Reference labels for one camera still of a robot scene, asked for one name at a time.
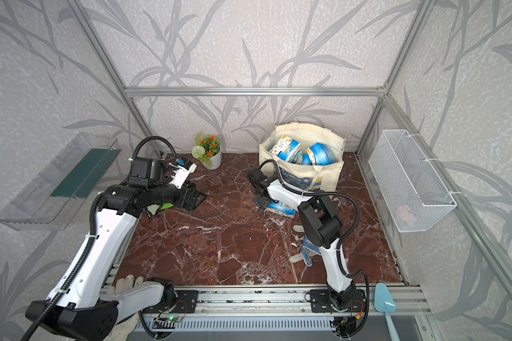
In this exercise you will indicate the green black work glove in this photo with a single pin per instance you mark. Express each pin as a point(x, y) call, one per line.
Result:
point(154, 210)

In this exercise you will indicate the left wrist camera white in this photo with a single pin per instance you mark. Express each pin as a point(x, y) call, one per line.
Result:
point(182, 168)

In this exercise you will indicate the blue barcode tissue pack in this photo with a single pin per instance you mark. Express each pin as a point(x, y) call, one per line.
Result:
point(320, 155)

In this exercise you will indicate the white ribbed flower pot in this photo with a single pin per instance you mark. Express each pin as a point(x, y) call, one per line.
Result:
point(214, 162)

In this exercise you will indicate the light blue plastic scoop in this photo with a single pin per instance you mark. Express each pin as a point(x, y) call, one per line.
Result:
point(384, 303)

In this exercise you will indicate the cream starry night canvas bag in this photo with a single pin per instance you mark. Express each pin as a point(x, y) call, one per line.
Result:
point(307, 177)

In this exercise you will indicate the clear plastic wall shelf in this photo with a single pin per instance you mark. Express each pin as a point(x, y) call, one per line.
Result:
point(54, 197)

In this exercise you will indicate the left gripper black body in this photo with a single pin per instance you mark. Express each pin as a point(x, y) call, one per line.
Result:
point(183, 202)

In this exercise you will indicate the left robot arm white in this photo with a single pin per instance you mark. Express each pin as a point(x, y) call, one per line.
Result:
point(75, 308)

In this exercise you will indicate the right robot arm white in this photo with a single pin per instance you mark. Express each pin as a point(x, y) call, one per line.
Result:
point(322, 226)

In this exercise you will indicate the artificial green flower plant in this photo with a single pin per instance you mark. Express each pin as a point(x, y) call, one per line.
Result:
point(205, 145)

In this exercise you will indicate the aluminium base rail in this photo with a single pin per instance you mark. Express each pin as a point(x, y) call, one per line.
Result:
point(271, 308)

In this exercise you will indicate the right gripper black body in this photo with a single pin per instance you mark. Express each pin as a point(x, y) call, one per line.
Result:
point(258, 202)

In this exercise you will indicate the white wire mesh basket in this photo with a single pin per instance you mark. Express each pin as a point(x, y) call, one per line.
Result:
point(416, 196)

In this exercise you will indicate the blue tissue pack front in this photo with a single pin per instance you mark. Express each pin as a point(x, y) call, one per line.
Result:
point(286, 149)

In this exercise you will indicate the beige blue striped glove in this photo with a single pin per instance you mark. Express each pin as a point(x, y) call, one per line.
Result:
point(307, 251)

